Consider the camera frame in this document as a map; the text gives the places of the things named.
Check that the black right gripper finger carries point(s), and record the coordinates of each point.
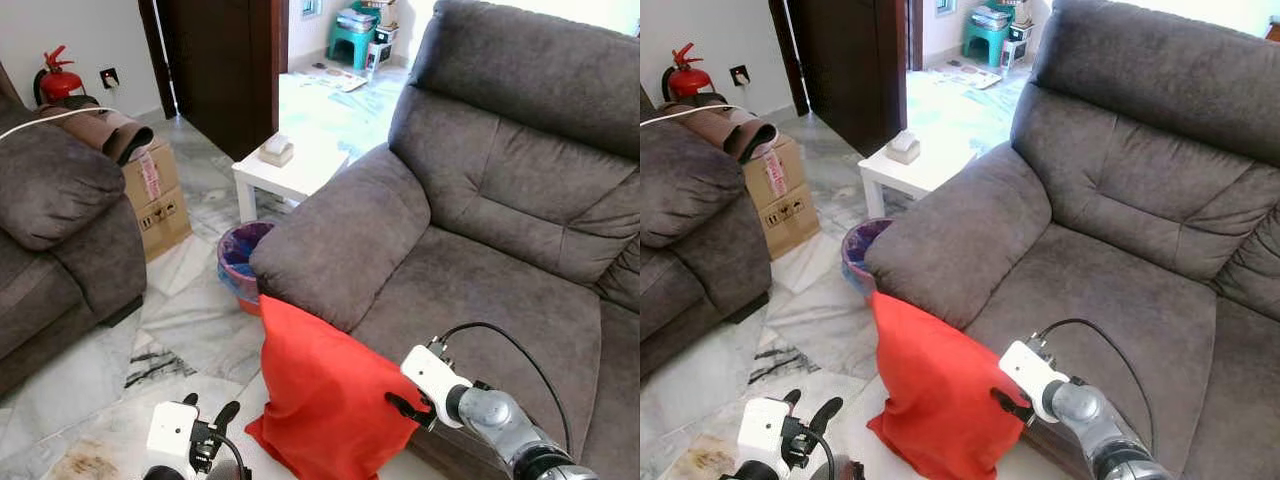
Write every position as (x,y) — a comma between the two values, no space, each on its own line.
(399,405)
(1002,400)

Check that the red pillow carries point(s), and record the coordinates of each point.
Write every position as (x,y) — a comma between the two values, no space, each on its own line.
(935,400)
(320,400)

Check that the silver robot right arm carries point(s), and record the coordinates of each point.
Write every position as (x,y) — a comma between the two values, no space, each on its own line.
(1100,425)
(510,425)

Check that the small grey fabric sofa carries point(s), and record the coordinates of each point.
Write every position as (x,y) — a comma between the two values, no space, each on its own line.
(690,230)
(60,230)

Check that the large grey fabric sofa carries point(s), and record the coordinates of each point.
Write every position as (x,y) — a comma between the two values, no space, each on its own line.
(1120,200)
(500,200)

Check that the waste bin with purple bag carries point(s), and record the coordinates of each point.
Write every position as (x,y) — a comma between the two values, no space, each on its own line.
(860,255)
(238,265)

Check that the brown cardboard box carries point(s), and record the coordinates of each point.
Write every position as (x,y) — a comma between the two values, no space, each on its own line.
(785,205)
(160,210)

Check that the white square side table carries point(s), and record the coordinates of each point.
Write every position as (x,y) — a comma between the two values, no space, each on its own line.
(300,175)
(925,170)

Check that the beige tissue box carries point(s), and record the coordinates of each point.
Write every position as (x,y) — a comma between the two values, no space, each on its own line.
(276,152)
(902,149)

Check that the brown rolled mat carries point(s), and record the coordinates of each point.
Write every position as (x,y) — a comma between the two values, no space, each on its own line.
(100,130)
(720,125)

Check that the printed paper sheets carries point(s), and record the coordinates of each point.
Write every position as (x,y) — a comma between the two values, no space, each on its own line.
(335,78)
(962,75)

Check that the dark wooden door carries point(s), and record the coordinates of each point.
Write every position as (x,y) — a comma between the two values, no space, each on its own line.
(220,70)
(850,65)

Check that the red fire extinguisher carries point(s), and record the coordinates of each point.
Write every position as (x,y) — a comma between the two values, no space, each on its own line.
(60,85)
(688,80)

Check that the small white box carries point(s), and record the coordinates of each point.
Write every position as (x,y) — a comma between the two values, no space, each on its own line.
(1015,45)
(380,48)

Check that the green plastic stool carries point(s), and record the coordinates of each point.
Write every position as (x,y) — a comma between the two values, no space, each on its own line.
(985,45)
(350,48)

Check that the stacked grey trays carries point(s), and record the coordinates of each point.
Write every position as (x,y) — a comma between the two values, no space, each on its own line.
(992,17)
(357,20)

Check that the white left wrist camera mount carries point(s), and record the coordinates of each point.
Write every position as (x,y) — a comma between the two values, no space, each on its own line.
(172,435)
(762,432)

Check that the black wall socket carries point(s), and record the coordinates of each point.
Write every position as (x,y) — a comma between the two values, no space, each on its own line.
(109,77)
(740,75)

